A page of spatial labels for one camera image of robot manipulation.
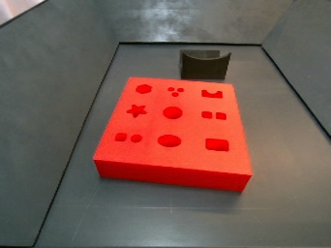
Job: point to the red foam shape-sorter block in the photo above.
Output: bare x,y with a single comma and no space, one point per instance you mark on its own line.
175,133

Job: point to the black curved fixture cradle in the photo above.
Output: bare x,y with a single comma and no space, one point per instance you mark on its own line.
203,64

